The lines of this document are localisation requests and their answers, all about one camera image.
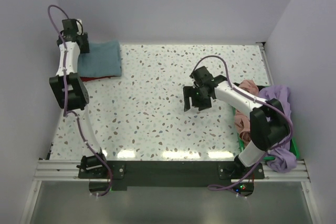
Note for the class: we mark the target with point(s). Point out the blue-grey t-shirt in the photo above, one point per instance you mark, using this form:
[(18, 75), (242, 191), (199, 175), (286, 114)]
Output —
[(103, 60)]

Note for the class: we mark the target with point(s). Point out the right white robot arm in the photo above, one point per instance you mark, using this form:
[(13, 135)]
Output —
[(269, 126)]

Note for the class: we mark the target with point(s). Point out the green plastic bin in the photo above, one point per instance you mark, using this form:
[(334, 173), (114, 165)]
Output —
[(293, 147)]

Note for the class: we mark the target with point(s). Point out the folded red t-shirt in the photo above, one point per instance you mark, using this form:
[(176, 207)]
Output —
[(87, 79)]

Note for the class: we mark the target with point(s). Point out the crumpled pink t-shirt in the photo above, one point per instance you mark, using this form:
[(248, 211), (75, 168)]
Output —
[(242, 122)]

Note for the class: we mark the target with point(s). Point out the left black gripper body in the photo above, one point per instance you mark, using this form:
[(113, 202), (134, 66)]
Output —
[(84, 48)]

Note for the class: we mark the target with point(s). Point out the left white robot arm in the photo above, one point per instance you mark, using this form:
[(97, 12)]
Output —
[(72, 96)]

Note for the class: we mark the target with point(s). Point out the crumpled lilac t-shirt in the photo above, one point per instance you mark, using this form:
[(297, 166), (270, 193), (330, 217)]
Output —
[(284, 160)]

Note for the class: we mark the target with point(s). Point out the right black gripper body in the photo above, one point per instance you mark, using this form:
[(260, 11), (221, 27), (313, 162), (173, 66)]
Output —
[(199, 99)]

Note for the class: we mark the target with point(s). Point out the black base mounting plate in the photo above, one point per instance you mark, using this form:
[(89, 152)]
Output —
[(127, 174)]

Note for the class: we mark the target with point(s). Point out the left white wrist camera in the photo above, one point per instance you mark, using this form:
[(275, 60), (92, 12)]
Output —
[(80, 26)]

